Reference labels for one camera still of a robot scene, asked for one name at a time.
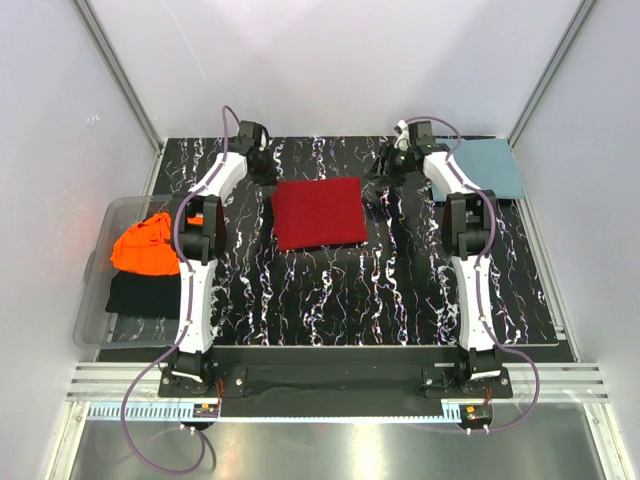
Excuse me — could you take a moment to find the purple cable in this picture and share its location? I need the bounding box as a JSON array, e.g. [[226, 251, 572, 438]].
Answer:
[[399, 115, 541, 431], [122, 104, 241, 474]]

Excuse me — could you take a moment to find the right aluminium frame post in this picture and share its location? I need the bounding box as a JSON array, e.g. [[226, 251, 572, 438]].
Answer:
[[507, 0, 600, 149]]

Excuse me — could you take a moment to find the red t-shirt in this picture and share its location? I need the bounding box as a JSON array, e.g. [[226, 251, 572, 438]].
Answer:
[[271, 177, 368, 252]]

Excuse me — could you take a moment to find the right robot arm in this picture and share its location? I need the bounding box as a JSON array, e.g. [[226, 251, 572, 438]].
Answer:
[[367, 116, 502, 397]]

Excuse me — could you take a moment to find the left aluminium frame post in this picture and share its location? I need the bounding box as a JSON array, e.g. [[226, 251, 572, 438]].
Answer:
[[70, 0, 164, 153]]

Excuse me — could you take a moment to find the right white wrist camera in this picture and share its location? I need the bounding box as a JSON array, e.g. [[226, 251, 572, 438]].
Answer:
[[394, 120, 410, 151]]

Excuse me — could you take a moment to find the orange t-shirt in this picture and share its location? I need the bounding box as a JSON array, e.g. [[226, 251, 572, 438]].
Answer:
[[110, 212, 180, 276]]

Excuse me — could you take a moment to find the aluminium frame post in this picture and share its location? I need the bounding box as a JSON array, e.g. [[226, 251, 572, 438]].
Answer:
[[70, 0, 164, 153], [507, 0, 600, 149]]

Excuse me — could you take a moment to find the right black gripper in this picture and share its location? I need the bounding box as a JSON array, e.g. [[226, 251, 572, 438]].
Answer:
[[362, 142, 415, 189]]

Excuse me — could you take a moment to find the left small circuit board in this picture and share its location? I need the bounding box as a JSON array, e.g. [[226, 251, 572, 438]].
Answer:
[[192, 403, 220, 420]]

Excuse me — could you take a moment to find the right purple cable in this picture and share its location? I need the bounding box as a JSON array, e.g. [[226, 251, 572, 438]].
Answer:
[[399, 115, 541, 431]]

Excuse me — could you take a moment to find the folded blue t-shirt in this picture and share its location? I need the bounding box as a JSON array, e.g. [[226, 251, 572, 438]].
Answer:
[[422, 138, 524, 201]]

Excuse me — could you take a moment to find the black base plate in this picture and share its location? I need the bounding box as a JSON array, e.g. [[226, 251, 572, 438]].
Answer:
[[158, 346, 528, 412]]

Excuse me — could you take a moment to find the grey slotted cable duct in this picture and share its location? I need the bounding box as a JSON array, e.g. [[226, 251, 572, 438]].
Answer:
[[88, 401, 464, 424]]

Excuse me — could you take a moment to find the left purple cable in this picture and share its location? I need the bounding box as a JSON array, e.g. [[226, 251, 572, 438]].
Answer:
[[122, 104, 241, 474]]

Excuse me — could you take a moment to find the right small circuit board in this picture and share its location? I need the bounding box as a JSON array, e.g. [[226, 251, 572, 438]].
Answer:
[[462, 404, 493, 424]]

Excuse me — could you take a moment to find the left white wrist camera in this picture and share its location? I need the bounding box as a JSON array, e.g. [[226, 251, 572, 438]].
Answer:
[[258, 130, 269, 152]]

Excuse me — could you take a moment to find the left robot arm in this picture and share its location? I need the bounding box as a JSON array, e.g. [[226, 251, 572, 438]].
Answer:
[[163, 120, 277, 396]]

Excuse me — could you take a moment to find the black t-shirt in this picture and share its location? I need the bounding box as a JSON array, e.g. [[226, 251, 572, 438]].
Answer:
[[105, 271, 181, 319]]

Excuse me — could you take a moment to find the clear plastic bin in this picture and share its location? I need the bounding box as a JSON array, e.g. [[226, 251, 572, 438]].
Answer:
[[73, 195, 179, 349]]

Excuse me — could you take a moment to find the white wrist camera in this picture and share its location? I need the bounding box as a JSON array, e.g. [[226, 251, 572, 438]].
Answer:
[[394, 120, 410, 151], [258, 130, 269, 152]]

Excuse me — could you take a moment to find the small circuit board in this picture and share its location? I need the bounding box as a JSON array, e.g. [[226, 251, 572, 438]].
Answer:
[[192, 403, 220, 420], [462, 404, 493, 424]]

